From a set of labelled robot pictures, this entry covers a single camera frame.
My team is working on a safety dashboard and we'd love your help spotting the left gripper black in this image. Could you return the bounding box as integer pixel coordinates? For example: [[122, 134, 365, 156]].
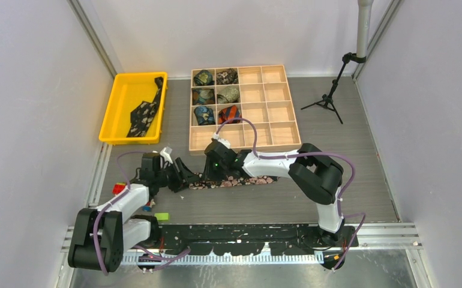
[[155, 158, 200, 193]]

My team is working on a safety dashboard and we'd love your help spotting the pink floral black tie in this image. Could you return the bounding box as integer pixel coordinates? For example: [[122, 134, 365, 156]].
[[188, 176, 278, 190]]

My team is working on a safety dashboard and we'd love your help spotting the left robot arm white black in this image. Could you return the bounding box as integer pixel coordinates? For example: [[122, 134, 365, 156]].
[[68, 147, 195, 274]]

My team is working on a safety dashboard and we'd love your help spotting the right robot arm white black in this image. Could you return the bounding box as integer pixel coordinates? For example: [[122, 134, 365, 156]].
[[203, 139, 344, 247]]

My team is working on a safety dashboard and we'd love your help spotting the green block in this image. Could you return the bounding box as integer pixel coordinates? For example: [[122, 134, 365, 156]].
[[154, 212, 170, 221]]

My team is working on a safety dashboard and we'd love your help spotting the blue paisley rolled tie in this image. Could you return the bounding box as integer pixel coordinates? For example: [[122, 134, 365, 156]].
[[194, 106, 215, 126]]

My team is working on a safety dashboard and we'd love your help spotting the orange navy striped rolled tie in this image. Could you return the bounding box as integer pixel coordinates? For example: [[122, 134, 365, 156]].
[[218, 105, 241, 125]]

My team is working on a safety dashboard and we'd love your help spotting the red toy truck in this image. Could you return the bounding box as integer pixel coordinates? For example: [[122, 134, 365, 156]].
[[112, 182, 155, 212]]

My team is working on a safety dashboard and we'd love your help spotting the wooden compartment tray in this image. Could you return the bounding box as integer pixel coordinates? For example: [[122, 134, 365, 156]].
[[188, 65, 301, 155]]

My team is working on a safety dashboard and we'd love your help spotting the olive paisley rolled tie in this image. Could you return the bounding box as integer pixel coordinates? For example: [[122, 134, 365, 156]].
[[217, 86, 240, 104]]

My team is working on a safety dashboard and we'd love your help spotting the black patterned tie in bin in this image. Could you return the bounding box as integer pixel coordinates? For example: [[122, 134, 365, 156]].
[[127, 77, 164, 137]]

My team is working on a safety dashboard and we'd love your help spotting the teal brown rolled tie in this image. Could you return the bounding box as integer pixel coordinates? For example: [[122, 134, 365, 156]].
[[191, 88, 215, 106]]

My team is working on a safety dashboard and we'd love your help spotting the dark brown floral rolled tie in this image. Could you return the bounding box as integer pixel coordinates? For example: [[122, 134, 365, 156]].
[[215, 68, 239, 85]]

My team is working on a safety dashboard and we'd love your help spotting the dark green rolled tie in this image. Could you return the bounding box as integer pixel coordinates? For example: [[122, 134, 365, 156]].
[[193, 70, 214, 86]]

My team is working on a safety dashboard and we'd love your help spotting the yellow plastic bin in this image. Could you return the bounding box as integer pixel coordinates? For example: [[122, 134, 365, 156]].
[[98, 71, 168, 145]]

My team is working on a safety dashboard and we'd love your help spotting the black mini tripod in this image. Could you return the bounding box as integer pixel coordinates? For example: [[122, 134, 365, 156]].
[[301, 52, 367, 124]]

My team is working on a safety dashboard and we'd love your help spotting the grey vertical pole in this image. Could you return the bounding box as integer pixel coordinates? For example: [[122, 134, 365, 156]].
[[356, 0, 374, 58]]

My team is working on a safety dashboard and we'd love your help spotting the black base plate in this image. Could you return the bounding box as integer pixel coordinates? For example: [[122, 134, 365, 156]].
[[138, 224, 358, 256]]

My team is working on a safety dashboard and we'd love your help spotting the aluminium rail frame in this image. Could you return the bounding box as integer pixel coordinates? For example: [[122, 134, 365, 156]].
[[58, 224, 422, 267]]

